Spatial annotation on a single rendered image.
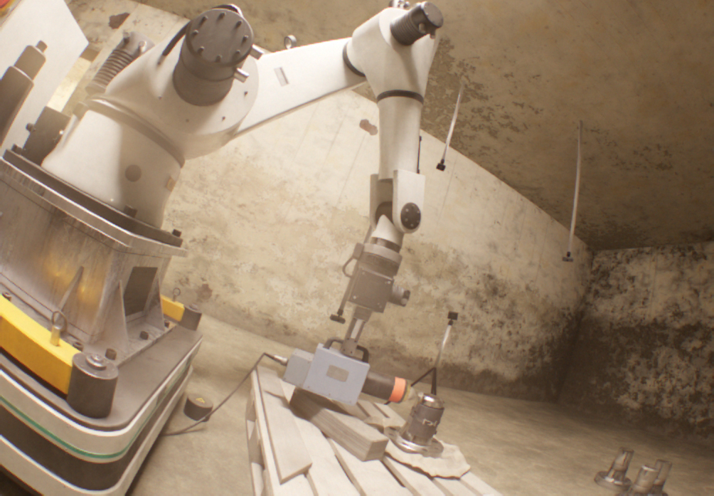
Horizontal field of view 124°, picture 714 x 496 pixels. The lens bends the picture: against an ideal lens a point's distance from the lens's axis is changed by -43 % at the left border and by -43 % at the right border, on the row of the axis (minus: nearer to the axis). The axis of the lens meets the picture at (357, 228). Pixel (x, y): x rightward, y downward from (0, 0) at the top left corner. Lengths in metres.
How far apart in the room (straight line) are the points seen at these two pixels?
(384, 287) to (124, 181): 0.88
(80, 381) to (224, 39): 0.63
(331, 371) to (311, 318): 2.27
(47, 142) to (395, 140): 1.19
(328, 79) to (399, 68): 0.30
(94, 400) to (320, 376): 0.86
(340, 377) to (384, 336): 2.58
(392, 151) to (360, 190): 2.39
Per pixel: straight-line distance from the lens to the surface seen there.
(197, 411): 1.33
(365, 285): 1.15
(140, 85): 0.86
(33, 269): 0.85
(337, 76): 1.42
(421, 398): 1.33
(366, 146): 3.83
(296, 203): 3.44
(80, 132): 0.89
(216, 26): 0.69
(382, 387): 1.27
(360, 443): 1.17
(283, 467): 0.93
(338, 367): 1.22
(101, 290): 0.74
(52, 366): 0.58
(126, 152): 0.83
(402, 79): 1.33
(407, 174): 1.26
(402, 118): 1.32
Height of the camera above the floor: 0.64
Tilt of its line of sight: 13 degrees up
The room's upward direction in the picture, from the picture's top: 21 degrees clockwise
